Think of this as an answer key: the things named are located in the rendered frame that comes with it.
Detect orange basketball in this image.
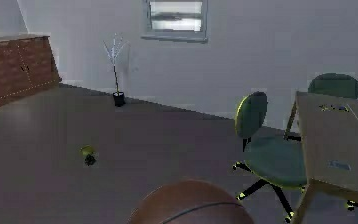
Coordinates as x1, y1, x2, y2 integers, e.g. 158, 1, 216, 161
126, 179, 255, 224

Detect green swivel office chair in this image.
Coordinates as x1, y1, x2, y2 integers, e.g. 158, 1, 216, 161
307, 72, 358, 100
232, 91, 309, 224

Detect bare twig plant black pot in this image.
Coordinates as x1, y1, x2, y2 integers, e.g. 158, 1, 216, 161
102, 32, 129, 108

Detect grey framed window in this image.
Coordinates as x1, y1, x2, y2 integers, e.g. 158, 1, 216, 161
140, 0, 209, 44

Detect small yellow-green black object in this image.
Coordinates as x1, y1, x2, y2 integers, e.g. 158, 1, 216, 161
80, 144, 98, 167

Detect dark pen on desk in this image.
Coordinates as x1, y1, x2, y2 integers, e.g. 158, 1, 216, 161
318, 104, 351, 113

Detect brown wooden desk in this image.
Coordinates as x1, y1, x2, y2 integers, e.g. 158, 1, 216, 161
283, 90, 358, 224

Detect red-brown wooden cupboard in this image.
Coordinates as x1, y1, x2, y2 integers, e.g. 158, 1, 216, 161
0, 33, 62, 109

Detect blue flat card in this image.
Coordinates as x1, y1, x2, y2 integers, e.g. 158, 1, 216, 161
327, 159, 352, 172

